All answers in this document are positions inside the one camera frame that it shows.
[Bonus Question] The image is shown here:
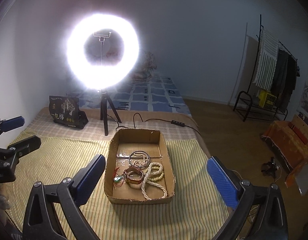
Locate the green pendant red cord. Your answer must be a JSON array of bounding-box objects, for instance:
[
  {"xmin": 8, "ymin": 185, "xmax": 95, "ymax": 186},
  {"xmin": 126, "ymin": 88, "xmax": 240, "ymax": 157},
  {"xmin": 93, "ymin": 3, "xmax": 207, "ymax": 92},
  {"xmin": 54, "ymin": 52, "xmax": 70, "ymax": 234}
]
[{"xmin": 112, "ymin": 167, "xmax": 126, "ymax": 188}]

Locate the red strap wristwatch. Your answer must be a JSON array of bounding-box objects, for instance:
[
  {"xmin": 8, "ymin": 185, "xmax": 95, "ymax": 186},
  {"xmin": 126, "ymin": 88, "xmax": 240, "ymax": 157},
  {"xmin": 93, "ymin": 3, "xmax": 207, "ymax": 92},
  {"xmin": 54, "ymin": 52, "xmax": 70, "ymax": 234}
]
[{"xmin": 123, "ymin": 167, "xmax": 144, "ymax": 185}]

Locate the dark bangle bracelet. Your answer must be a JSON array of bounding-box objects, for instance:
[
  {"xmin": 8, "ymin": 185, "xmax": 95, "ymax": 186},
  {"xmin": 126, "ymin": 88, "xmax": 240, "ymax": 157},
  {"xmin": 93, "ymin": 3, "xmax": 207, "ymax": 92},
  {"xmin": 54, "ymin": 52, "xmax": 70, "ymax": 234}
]
[{"xmin": 128, "ymin": 150, "xmax": 151, "ymax": 169}]

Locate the white pearl necklace heart pile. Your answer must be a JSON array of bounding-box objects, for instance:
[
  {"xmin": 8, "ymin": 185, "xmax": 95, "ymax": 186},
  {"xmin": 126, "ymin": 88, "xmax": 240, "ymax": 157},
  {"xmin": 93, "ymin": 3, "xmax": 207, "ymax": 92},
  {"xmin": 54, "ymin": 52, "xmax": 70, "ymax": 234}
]
[{"xmin": 132, "ymin": 152, "xmax": 150, "ymax": 168}]

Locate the long white pearl necklace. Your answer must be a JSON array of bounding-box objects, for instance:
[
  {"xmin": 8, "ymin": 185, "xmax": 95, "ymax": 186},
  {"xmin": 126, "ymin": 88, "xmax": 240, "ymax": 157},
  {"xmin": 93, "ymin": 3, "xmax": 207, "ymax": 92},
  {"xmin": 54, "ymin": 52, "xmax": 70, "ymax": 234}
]
[{"xmin": 141, "ymin": 161, "xmax": 169, "ymax": 201}]

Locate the cream bead bracelet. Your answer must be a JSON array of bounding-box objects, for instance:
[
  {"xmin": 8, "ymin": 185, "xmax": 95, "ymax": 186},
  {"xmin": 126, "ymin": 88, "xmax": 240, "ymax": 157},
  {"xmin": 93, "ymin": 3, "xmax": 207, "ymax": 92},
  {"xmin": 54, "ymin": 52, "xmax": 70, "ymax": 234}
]
[{"xmin": 148, "ymin": 163, "xmax": 166, "ymax": 182}]

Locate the yellow striped blanket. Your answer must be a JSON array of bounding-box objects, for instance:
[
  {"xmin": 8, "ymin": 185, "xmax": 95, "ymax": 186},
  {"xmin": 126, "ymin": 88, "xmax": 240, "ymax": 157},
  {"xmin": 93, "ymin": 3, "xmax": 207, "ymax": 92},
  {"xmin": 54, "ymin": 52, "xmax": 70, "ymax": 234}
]
[{"xmin": 4, "ymin": 127, "xmax": 235, "ymax": 240}]

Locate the black printed snack bag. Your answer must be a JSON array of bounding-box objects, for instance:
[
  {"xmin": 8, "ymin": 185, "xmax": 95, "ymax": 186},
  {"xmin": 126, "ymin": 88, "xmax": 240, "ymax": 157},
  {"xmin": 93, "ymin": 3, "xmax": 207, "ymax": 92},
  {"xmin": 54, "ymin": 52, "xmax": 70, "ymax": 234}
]
[{"xmin": 49, "ymin": 95, "xmax": 88, "ymax": 129}]

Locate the brown cardboard box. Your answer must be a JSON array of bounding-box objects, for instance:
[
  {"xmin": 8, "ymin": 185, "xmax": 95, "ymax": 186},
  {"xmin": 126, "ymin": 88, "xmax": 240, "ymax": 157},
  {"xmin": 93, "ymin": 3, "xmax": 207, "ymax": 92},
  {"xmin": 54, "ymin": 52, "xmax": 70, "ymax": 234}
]
[{"xmin": 104, "ymin": 128, "xmax": 175, "ymax": 205}]

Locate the plaid beige bed sheet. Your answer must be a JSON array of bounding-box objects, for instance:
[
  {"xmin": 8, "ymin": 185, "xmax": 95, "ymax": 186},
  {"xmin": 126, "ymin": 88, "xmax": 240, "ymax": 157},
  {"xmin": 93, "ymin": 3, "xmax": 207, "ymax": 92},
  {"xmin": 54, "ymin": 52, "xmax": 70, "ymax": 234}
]
[{"xmin": 26, "ymin": 108, "xmax": 201, "ymax": 140}]

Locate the orange cloth covered stool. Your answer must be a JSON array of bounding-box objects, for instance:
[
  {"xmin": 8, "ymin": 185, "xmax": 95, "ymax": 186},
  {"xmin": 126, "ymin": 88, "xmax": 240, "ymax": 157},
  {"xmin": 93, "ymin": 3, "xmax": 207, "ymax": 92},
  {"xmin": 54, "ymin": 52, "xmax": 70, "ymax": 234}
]
[{"xmin": 261, "ymin": 115, "xmax": 308, "ymax": 187}]

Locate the black clothes rack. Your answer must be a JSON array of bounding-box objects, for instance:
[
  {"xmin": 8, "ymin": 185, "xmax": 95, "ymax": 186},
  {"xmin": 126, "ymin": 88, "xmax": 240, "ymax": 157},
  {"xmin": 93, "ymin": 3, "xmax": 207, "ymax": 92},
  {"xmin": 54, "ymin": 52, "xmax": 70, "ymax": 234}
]
[{"xmin": 233, "ymin": 17, "xmax": 300, "ymax": 122}]

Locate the yellow box on rack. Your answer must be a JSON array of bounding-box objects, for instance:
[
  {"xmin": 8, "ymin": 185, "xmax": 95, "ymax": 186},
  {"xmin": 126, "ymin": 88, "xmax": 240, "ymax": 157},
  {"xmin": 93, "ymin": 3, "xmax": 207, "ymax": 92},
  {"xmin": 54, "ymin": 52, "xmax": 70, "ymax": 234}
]
[{"xmin": 257, "ymin": 89, "xmax": 277, "ymax": 110}]

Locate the blue patterned quilt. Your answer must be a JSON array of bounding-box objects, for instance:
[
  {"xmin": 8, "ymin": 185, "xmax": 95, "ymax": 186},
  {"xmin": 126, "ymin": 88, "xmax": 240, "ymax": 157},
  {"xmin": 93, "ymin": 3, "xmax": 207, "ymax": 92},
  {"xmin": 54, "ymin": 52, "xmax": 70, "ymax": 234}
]
[{"xmin": 79, "ymin": 73, "xmax": 192, "ymax": 117}]

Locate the striped hanging towel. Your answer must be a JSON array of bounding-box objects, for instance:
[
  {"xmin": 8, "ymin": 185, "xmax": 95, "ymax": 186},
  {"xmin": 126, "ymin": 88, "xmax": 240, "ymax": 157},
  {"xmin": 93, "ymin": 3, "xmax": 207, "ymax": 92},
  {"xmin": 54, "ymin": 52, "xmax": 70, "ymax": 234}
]
[{"xmin": 253, "ymin": 28, "xmax": 279, "ymax": 90}]

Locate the floral pillow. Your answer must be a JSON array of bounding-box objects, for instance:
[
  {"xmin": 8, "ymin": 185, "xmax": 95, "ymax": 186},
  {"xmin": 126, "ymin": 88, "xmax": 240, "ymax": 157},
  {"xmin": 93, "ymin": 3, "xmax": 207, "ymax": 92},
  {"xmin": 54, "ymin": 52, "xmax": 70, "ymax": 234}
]
[{"xmin": 132, "ymin": 50, "xmax": 157, "ymax": 82}]

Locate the black power cable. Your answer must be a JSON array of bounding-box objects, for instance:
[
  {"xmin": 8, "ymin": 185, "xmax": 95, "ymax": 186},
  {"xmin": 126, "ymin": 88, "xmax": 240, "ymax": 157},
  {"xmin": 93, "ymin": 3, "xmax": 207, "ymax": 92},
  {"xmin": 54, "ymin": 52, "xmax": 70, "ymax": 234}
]
[{"xmin": 106, "ymin": 112, "xmax": 202, "ymax": 137}]

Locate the white ring light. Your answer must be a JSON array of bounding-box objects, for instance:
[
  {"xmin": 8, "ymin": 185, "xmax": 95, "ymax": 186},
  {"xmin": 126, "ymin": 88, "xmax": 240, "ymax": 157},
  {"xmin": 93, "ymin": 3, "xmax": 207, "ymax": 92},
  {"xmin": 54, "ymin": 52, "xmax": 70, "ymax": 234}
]
[{"xmin": 66, "ymin": 13, "xmax": 139, "ymax": 90}]

